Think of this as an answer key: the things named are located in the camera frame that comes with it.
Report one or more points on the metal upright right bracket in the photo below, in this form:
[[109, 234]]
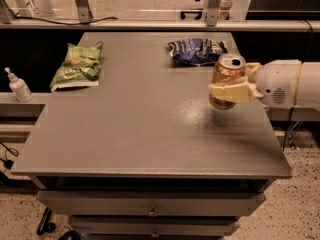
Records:
[[211, 8]]

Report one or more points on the round lower drawer knob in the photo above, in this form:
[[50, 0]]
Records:
[[155, 235]]

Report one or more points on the white pump bottle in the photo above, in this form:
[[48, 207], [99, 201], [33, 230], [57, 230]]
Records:
[[19, 87]]

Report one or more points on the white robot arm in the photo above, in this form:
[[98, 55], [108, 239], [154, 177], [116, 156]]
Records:
[[307, 89]]

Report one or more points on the orange soda can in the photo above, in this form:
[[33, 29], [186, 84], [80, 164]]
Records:
[[227, 70]]

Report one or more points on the grey drawer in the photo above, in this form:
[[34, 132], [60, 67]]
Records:
[[145, 226], [139, 203]]

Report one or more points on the metal upright left bracket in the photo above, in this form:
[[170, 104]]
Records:
[[84, 11]]

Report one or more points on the blue chip bag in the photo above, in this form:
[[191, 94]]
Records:
[[196, 51]]

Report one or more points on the round drawer knob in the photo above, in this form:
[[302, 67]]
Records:
[[152, 212], [155, 235]]

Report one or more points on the grey lower drawer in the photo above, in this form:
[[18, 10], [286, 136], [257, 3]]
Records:
[[145, 226]]

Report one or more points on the black caster wheel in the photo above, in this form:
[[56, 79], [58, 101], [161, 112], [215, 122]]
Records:
[[45, 225]]

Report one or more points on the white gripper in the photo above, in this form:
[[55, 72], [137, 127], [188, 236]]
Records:
[[278, 82]]

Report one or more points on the metal upright bracket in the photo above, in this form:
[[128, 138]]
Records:
[[84, 11], [211, 8]]

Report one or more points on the round upper drawer knob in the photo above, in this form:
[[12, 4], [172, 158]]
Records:
[[152, 212]]

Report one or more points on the grey upper drawer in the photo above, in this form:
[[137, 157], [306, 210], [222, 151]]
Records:
[[139, 203]]

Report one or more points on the green jalapeno chip bag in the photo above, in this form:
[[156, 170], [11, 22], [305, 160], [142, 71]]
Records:
[[81, 68]]

